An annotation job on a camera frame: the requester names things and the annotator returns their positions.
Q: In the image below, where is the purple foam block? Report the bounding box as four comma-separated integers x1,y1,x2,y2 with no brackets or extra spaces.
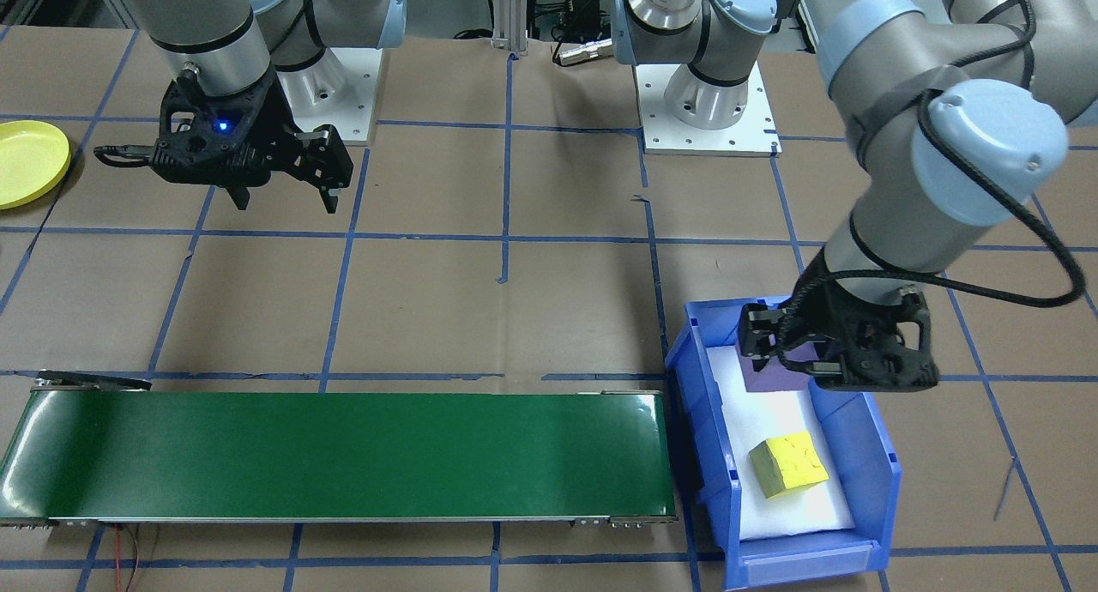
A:
743,341,826,394

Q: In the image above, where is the yellow foam block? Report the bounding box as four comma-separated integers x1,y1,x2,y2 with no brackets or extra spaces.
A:
749,432,830,499

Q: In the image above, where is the yellow plate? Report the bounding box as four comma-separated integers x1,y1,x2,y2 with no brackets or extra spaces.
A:
0,120,71,210

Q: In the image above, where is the blue plastic bin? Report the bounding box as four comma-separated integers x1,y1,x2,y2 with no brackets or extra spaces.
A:
666,296,903,591

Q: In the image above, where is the white foam pad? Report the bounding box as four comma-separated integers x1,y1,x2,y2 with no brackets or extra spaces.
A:
712,343,855,541

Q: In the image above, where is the green conveyor belt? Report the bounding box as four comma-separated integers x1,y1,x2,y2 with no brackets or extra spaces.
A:
0,371,679,529

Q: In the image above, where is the silver metal connector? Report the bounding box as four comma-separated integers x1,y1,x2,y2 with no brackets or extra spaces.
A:
553,39,617,66

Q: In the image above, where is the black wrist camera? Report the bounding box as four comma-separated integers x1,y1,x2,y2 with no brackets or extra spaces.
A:
199,112,251,147

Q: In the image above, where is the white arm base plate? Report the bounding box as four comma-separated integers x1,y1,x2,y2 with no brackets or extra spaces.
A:
633,60,781,157
279,47,383,145

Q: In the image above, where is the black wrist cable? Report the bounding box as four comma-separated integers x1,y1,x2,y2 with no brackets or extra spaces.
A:
93,144,157,169

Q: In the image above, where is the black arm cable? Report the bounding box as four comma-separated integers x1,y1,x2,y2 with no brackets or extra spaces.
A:
772,0,1087,357
257,0,327,74

